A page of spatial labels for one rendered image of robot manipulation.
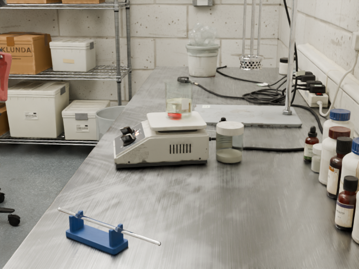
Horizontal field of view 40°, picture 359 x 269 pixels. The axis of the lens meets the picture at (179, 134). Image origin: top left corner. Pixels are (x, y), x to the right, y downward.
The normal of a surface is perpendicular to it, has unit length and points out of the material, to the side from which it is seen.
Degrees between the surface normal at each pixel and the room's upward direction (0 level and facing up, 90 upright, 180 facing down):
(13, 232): 0
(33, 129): 93
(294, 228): 0
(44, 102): 93
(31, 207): 0
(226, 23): 90
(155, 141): 90
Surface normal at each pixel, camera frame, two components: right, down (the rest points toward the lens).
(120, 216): 0.00, -0.96
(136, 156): 0.15, 0.29
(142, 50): -0.08, 0.29
